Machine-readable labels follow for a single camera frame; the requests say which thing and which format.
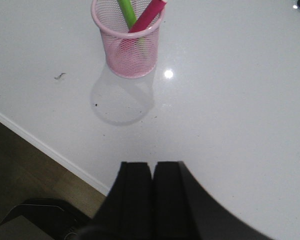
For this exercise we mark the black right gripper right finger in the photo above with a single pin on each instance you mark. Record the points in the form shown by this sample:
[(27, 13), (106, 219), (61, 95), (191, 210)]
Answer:
[(184, 210)]

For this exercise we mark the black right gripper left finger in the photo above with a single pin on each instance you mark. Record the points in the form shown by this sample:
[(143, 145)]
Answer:
[(126, 213)]

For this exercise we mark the pink highlighter pen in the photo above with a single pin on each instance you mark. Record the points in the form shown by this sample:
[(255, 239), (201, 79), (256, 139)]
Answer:
[(143, 22)]

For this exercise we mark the green highlighter pen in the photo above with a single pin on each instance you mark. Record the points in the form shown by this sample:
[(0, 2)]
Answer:
[(131, 12)]

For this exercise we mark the pink mesh pen holder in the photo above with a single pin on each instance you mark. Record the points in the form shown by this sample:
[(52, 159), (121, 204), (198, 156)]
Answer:
[(107, 16)]

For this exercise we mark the black base under table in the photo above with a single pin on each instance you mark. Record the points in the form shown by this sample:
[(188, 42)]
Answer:
[(56, 217)]

